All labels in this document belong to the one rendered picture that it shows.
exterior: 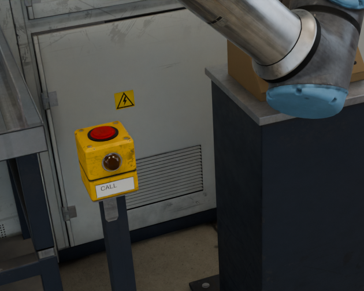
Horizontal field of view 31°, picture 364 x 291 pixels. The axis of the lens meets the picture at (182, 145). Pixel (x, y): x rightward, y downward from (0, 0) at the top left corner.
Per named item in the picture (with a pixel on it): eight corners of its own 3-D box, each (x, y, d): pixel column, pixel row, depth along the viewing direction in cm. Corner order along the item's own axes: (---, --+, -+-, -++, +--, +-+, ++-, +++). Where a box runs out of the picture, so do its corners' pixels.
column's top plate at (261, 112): (323, 51, 177) (323, 43, 176) (395, 95, 150) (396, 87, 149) (204, 74, 167) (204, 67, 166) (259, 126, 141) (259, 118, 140)
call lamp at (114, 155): (125, 172, 104) (123, 153, 102) (104, 177, 103) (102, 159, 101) (123, 168, 105) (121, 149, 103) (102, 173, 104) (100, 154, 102)
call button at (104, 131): (119, 142, 105) (118, 133, 104) (95, 148, 103) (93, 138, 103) (112, 131, 108) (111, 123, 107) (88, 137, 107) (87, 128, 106)
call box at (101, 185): (140, 192, 108) (134, 138, 103) (92, 204, 106) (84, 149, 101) (126, 170, 114) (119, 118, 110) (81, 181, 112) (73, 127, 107)
